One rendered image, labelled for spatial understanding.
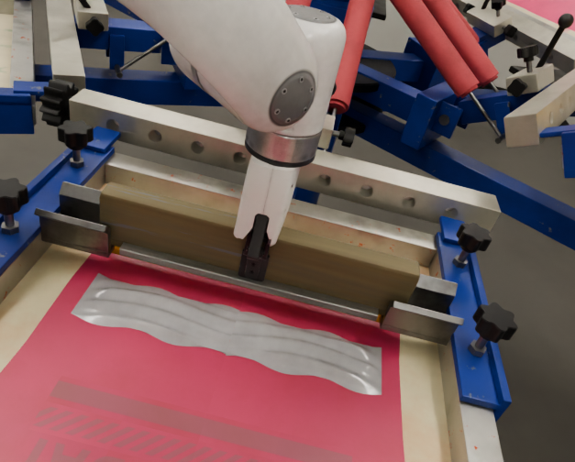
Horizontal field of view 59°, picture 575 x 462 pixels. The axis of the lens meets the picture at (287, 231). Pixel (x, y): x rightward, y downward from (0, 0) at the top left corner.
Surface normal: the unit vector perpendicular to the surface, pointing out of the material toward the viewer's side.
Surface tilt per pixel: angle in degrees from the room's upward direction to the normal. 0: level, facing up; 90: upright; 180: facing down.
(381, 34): 90
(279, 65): 86
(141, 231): 90
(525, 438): 0
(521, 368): 0
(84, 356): 0
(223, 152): 90
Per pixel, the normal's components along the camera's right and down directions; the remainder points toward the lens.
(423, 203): -0.15, 0.58
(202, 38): 0.11, 0.62
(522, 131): -0.62, 0.37
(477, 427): 0.20, -0.78
